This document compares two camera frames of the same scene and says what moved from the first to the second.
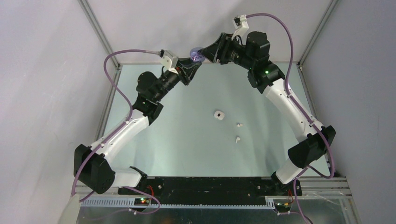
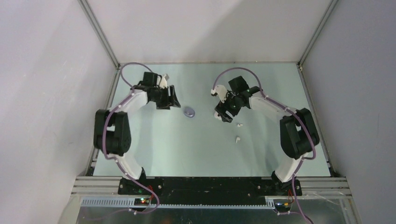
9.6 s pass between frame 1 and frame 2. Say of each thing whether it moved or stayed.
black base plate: stayed
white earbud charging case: stayed
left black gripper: moved
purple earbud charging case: moved
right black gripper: moved
